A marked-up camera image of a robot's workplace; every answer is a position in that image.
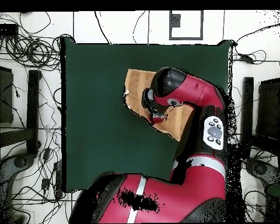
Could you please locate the small black power adapter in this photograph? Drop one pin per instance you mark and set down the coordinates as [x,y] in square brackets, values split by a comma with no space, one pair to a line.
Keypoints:
[45,183]

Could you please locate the grey chair base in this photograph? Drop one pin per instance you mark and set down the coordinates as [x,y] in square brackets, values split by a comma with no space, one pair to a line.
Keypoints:
[7,168]
[260,169]

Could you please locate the dark grey square frame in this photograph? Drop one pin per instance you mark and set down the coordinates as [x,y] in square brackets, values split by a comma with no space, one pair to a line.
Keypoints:
[175,21]

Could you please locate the large black case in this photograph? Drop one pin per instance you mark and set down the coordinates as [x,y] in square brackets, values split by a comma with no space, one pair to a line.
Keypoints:
[269,107]

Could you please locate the long black bar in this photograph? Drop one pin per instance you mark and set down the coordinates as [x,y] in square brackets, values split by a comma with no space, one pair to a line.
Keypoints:
[33,112]

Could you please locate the flat black box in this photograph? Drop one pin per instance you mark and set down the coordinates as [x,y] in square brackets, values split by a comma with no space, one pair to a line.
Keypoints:
[4,29]

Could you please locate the black power strip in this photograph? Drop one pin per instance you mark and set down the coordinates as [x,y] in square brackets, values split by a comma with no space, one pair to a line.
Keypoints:
[58,177]

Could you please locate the tan terry towel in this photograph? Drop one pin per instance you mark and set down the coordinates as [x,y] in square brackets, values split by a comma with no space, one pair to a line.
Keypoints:
[136,93]

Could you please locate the black monitor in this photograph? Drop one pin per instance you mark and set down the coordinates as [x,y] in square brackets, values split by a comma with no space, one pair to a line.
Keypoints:
[2,93]

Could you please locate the dark green table cloth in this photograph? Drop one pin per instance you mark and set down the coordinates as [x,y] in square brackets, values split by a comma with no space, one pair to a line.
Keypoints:
[95,116]

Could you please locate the black inline power adapter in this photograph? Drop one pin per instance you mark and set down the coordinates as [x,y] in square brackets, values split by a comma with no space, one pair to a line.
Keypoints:
[246,58]

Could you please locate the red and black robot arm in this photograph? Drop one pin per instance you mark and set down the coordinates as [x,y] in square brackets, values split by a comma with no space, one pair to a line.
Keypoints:
[193,186]

